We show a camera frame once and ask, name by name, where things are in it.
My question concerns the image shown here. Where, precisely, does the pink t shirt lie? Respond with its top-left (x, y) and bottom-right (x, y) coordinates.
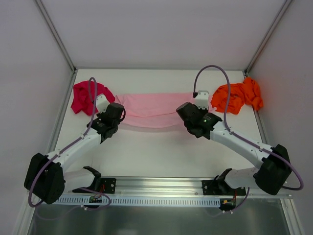
top-left (115, 93), bottom-right (194, 129)

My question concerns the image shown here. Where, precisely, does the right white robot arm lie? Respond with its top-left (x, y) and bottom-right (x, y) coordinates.
top-left (176, 102), bottom-right (291, 195)

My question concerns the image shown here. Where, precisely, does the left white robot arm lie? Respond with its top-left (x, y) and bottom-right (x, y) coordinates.
top-left (24, 103), bottom-right (126, 204)

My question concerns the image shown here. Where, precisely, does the magenta t shirt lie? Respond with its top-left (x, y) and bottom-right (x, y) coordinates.
top-left (71, 81), bottom-right (115, 116)

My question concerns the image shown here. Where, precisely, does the orange t shirt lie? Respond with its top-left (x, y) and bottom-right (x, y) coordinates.
top-left (211, 77), bottom-right (264, 115)

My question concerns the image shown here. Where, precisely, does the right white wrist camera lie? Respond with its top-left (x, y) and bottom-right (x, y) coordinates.
top-left (193, 90), bottom-right (209, 110)

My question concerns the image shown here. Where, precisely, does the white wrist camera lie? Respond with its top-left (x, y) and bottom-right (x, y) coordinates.
top-left (193, 90), bottom-right (209, 110)
top-left (96, 94), bottom-right (110, 113)

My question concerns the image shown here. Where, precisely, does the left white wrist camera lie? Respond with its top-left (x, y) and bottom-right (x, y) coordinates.
top-left (96, 94), bottom-right (110, 113)

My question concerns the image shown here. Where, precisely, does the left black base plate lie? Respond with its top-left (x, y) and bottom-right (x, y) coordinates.
top-left (87, 177), bottom-right (116, 194)

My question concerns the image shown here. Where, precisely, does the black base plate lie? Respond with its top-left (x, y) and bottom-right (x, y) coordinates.
top-left (201, 179), bottom-right (246, 196)
top-left (87, 177), bottom-right (116, 194)

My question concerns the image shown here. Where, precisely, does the front aluminium rail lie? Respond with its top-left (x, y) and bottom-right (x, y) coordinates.
top-left (27, 175), bottom-right (292, 198)

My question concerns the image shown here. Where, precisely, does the left aluminium frame post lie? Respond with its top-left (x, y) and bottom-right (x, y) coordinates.
top-left (34, 0), bottom-right (76, 73)

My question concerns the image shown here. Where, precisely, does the aluminium frame post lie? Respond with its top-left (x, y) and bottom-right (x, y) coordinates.
top-left (34, 0), bottom-right (76, 73)
top-left (243, 0), bottom-right (294, 75)

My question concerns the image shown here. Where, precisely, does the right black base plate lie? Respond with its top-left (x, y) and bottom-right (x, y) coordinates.
top-left (201, 179), bottom-right (246, 196)

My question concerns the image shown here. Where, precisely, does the white slotted cable duct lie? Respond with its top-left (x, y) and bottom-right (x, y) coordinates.
top-left (54, 194), bottom-right (221, 208)

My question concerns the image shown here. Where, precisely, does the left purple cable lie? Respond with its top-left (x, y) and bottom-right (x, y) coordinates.
top-left (28, 77), bottom-right (111, 211)

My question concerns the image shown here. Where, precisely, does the right aluminium frame post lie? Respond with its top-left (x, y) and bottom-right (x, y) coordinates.
top-left (243, 0), bottom-right (294, 75)

